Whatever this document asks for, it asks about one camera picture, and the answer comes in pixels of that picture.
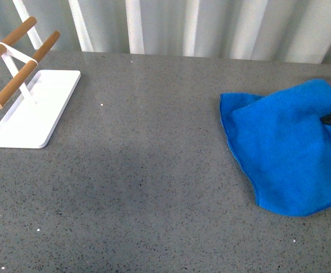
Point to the white pleated curtain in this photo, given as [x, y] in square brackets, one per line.
[288, 31]

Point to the blue microfiber cloth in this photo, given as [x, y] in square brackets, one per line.
[282, 145]

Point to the white towel rack stand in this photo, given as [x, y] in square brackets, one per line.
[32, 118]

